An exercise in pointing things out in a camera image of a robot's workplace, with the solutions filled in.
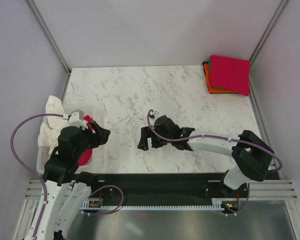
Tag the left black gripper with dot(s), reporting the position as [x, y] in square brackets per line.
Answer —
[103, 134]

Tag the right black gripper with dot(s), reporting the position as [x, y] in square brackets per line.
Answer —
[145, 134]

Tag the white Coca-Cola t-shirt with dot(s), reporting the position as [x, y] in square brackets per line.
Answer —
[50, 129]

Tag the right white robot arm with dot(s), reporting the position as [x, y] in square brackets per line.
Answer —
[251, 155]

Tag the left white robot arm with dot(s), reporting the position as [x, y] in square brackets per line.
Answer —
[64, 191]

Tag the white plastic laundry basket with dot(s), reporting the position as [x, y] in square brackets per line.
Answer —
[50, 159]

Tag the folded black t-shirt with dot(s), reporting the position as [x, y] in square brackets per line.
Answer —
[205, 67]

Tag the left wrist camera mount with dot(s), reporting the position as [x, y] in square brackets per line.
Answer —
[76, 119]

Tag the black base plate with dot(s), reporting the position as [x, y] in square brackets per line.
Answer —
[159, 189]

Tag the white slotted cable duct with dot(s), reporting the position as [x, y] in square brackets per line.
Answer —
[90, 205]

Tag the aluminium frame rails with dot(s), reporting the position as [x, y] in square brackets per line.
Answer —
[269, 190]

